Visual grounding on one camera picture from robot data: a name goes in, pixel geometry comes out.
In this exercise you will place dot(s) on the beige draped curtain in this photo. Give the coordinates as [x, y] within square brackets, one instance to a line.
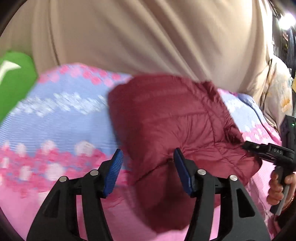
[227, 42]

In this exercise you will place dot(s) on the green round cushion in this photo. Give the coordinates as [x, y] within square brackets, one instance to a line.
[18, 75]

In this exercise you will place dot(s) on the person's right hand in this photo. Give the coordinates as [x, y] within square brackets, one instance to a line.
[275, 194]

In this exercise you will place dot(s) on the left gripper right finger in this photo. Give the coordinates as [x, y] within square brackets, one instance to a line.
[239, 217]

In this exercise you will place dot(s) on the maroon puffer jacket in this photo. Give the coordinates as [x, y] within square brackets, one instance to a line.
[152, 115]

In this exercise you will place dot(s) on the pink and blue floral bedsheet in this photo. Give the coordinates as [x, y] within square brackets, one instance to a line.
[63, 128]

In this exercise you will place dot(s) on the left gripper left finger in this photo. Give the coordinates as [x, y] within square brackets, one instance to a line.
[57, 216]

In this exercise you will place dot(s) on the grey floral fabric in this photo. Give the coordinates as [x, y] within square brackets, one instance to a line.
[276, 99]

